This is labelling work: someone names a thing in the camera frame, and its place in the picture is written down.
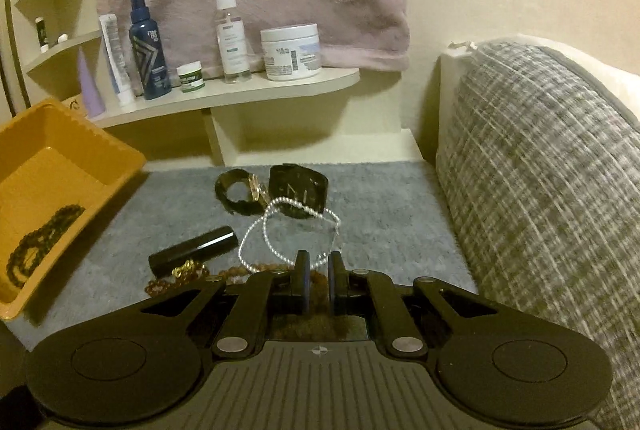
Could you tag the small gold chain jewelry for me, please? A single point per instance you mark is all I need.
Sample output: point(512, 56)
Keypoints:
point(186, 271)

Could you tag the large white cream jar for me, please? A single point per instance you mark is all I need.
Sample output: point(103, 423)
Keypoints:
point(291, 52)

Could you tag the black square watch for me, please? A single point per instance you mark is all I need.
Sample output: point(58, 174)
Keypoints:
point(301, 184)

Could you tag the upright black white tube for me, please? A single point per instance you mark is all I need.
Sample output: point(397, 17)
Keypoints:
point(42, 34)

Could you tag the clear spray bottle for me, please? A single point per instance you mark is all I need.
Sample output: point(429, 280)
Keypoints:
point(231, 41)

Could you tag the lilac cosmetic tube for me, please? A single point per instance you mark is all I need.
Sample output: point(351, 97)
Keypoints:
point(91, 97)

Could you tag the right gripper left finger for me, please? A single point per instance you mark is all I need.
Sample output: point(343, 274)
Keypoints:
point(263, 296)

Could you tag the grey fluffy mat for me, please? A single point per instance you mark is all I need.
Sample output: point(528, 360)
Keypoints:
point(394, 219)

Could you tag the dark blue spray bottle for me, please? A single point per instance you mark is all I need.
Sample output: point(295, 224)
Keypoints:
point(148, 51)

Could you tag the black cylindrical case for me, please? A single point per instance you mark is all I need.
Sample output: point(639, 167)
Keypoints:
point(198, 249)

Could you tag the grey plaid pillow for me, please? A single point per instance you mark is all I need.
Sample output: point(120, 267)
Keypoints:
point(539, 163)

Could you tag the orange plastic tray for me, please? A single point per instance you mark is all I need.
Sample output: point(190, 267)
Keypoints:
point(51, 158)

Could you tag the small cardboard box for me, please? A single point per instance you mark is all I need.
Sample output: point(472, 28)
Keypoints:
point(76, 104)

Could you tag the cream corner shelf unit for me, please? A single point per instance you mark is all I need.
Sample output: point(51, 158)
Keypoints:
point(338, 115)

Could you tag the white blue cream tube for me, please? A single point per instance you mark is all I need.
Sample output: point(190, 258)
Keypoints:
point(115, 55)

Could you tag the lying black white tube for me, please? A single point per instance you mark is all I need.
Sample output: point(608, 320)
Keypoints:
point(61, 39)

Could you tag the small green white jar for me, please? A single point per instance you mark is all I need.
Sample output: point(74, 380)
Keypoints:
point(190, 76)

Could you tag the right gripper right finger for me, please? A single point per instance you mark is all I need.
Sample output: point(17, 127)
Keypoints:
point(374, 297)

